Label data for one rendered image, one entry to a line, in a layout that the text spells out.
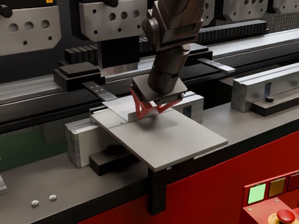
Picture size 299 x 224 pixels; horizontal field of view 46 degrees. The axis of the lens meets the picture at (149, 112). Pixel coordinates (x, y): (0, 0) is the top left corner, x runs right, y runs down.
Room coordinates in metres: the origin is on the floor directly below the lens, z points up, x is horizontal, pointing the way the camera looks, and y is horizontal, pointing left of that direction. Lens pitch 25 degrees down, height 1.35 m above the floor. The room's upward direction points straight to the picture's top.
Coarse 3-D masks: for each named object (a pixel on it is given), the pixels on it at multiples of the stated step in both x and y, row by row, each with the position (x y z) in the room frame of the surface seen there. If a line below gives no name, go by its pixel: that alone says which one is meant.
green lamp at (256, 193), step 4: (264, 184) 0.70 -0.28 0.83; (252, 188) 0.69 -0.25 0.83; (256, 188) 0.69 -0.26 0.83; (260, 188) 0.70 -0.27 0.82; (264, 188) 0.70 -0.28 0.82; (252, 192) 0.69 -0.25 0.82; (256, 192) 0.69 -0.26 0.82; (260, 192) 0.70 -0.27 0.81; (252, 196) 0.69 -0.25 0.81; (256, 196) 0.69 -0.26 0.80; (260, 196) 0.70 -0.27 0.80; (252, 200) 0.69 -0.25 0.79; (256, 200) 0.69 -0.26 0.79
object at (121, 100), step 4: (128, 96) 0.85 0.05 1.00; (132, 96) 0.85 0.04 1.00; (112, 100) 0.82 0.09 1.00; (116, 100) 0.82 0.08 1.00; (120, 100) 0.82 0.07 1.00; (124, 100) 0.82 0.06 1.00; (128, 100) 0.82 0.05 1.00; (104, 104) 0.80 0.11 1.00; (108, 104) 0.80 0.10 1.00; (112, 104) 0.80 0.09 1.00
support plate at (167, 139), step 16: (112, 112) 0.75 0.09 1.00; (176, 112) 0.75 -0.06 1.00; (112, 128) 0.67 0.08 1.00; (128, 128) 0.67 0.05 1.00; (144, 128) 0.67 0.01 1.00; (160, 128) 0.67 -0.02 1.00; (176, 128) 0.67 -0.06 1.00; (192, 128) 0.67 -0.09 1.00; (128, 144) 0.60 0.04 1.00; (144, 144) 0.60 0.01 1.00; (160, 144) 0.60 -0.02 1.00; (176, 144) 0.60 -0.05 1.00; (192, 144) 0.60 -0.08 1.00; (208, 144) 0.60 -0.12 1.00; (224, 144) 0.62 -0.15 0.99; (144, 160) 0.55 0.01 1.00; (160, 160) 0.55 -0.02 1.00; (176, 160) 0.55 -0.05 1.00
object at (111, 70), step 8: (104, 40) 0.77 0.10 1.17; (112, 40) 0.79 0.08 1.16; (120, 40) 0.80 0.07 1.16; (128, 40) 0.81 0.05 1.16; (136, 40) 0.82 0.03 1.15; (104, 48) 0.77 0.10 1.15; (112, 48) 0.79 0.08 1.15; (120, 48) 0.80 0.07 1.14; (128, 48) 0.81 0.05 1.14; (136, 48) 0.82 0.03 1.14; (104, 56) 0.77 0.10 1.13; (112, 56) 0.78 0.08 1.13; (120, 56) 0.80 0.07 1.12; (128, 56) 0.81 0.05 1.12; (136, 56) 0.82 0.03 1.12; (104, 64) 0.77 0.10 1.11; (112, 64) 0.78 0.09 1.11; (120, 64) 0.80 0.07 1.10; (128, 64) 0.82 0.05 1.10; (136, 64) 0.83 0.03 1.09; (104, 72) 0.78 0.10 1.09; (112, 72) 0.79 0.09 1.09; (120, 72) 0.81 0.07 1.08
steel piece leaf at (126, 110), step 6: (126, 102) 0.81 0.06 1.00; (132, 102) 0.81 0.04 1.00; (114, 108) 0.77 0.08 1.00; (120, 108) 0.77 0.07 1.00; (126, 108) 0.77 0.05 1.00; (132, 108) 0.77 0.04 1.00; (156, 108) 0.74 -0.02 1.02; (120, 114) 0.74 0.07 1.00; (126, 114) 0.74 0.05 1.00; (132, 114) 0.71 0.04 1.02; (150, 114) 0.73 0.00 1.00; (126, 120) 0.71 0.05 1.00; (132, 120) 0.71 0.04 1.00
